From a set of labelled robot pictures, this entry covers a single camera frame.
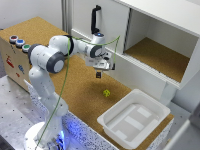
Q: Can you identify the white plastic box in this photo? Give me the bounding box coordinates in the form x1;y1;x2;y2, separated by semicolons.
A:
96;88;172;150

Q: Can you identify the yellow block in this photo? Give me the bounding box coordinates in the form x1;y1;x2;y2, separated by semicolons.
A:
102;88;112;98

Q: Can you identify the black door handle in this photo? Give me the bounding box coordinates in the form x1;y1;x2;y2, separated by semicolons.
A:
90;4;103;36

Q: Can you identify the wooden drawer box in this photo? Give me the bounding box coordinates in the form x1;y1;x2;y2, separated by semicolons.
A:
0;16;72;92

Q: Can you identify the purple block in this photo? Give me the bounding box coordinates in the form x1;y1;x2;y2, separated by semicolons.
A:
95;70;103;80

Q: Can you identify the green cable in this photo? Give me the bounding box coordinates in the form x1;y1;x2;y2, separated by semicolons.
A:
34;34;122;150

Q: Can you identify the red button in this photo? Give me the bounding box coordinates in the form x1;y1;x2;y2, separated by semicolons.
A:
8;34;19;44

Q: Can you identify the blue button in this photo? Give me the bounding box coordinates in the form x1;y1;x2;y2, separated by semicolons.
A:
15;38;26;48

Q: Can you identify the white cabinet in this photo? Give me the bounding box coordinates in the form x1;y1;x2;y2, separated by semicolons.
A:
68;0;200;108

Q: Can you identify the white sliding door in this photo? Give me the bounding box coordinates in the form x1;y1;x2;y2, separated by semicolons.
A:
71;0;131;57

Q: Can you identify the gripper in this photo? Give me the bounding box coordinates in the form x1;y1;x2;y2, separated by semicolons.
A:
84;53;117;72

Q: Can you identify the green button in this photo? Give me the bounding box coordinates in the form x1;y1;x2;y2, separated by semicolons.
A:
21;43;32;54

